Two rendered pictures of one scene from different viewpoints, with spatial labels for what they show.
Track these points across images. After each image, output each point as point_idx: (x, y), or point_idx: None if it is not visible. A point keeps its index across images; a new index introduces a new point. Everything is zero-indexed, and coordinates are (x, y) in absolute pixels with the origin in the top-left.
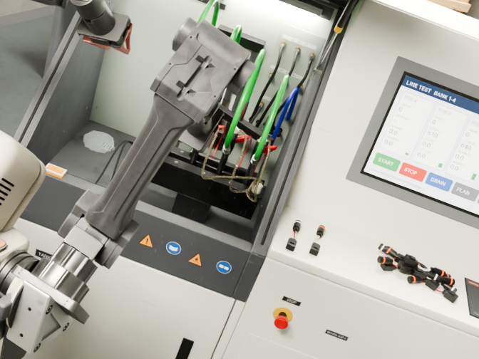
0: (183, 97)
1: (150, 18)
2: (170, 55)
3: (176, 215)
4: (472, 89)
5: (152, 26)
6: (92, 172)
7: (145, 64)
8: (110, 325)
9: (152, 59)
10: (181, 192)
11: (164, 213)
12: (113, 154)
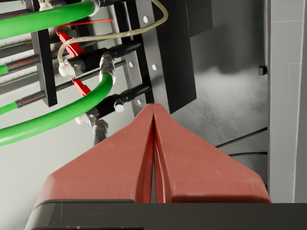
0: None
1: (7, 185)
2: (30, 137)
3: (273, 22)
4: None
5: (15, 176)
6: (205, 135)
7: (60, 148)
8: None
9: (50, 148)
10: (187, 32)
11: (281, 47)
12: None
